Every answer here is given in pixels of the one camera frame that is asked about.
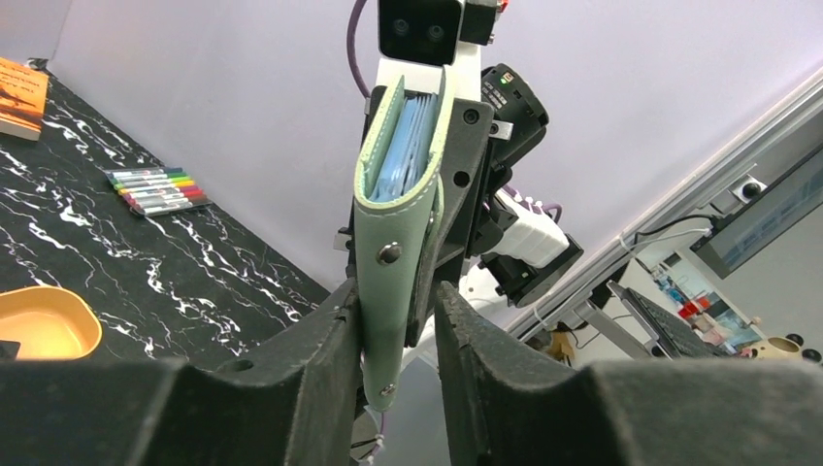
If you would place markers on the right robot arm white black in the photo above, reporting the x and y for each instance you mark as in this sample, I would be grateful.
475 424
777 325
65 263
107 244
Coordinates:
534 253

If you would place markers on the orange oval tray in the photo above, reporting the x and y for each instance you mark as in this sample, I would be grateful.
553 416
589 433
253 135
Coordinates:
50 322

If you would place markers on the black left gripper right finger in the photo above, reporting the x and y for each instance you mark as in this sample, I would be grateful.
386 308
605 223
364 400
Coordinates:
507 404

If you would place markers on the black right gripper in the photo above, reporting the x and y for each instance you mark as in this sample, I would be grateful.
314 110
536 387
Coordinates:
520 125

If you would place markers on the orange book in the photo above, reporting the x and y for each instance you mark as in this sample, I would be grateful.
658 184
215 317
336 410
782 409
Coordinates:
23 100

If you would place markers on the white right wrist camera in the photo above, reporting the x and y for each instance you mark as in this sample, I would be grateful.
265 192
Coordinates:
417 39

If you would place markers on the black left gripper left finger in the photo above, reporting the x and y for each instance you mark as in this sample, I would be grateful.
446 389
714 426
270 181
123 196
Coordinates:
290 401

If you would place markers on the aluminium frame rail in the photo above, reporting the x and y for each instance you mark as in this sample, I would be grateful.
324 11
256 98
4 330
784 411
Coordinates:
717 173

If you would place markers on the coloured marker pen set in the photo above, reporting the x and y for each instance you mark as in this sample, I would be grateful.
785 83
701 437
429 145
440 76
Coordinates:
157 191

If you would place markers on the mint green card holder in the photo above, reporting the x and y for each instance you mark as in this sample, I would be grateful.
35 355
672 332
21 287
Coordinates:
398 209

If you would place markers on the computer monitor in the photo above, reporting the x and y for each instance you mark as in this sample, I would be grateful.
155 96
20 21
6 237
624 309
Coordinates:
737 238

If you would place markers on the black keyboard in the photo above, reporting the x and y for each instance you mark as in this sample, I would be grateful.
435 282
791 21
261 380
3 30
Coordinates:
671 336

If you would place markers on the black VIP card stack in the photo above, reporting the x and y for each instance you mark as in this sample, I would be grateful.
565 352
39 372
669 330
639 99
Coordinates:
9 350

